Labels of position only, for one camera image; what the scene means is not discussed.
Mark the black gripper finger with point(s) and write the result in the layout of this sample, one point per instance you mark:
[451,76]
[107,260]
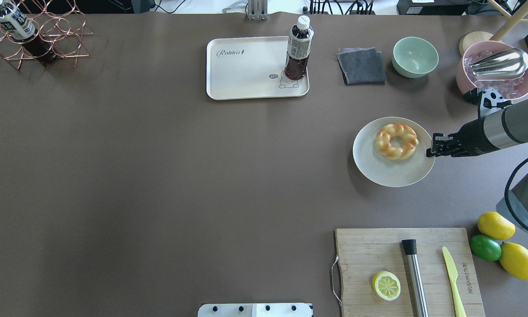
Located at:
[439,146]

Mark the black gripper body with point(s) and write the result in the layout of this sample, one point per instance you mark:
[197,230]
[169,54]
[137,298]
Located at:
[470,137]

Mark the white round plate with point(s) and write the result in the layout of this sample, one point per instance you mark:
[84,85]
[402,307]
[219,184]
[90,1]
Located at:
[391,173]

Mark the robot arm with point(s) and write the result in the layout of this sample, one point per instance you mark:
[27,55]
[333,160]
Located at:
[500,124]

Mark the twisted glazed donut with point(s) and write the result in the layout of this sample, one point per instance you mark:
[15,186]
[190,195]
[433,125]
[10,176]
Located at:
[396,141]

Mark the dark tea bottle on tray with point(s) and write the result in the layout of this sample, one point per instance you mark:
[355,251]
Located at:
[299,48]

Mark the cream rectangular tray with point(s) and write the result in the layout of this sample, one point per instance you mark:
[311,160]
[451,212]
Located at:
[250,68]

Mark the pink ice bowl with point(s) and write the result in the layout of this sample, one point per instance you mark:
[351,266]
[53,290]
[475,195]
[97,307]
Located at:
[514,89]

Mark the yellow lemon upper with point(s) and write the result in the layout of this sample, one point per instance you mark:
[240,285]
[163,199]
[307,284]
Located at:
[496,226]

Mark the yellow lemon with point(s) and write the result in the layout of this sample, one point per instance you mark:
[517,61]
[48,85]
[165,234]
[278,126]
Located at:
[496,226]
[514,259]

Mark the metal ice scoop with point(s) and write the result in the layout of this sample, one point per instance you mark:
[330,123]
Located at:
[507,65]

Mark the mint green bowl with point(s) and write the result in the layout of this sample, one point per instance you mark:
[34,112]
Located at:
[414,57]

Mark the green lime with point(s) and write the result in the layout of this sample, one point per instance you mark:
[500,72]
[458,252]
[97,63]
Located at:
[485,247]

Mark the grey folded cloth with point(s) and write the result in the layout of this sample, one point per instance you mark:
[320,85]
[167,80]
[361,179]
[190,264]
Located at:
[361,66]

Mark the yellow lemon lower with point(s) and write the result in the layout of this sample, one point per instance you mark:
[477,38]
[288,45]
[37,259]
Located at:
[514,259]

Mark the wooden cup stand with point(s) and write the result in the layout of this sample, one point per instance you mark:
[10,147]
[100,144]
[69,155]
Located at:
[512,20]

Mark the bamboo cutting board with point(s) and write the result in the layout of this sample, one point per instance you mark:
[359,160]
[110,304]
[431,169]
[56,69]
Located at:
[364,252]

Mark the lemon half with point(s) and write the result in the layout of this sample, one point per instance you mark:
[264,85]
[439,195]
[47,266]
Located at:
[386,285]

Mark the steel muddler black tip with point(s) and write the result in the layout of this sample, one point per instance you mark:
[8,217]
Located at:
[414,278]

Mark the yellow plastic knife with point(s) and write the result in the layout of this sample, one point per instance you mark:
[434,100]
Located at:
[452,276]

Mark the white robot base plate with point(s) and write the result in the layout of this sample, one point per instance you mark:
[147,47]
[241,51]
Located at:
[282,309]

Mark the copper wire bottle rack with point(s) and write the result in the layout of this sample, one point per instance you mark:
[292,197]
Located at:
[64,31]

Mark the bottle in wire rack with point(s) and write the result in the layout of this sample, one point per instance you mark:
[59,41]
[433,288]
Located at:
[25,32]

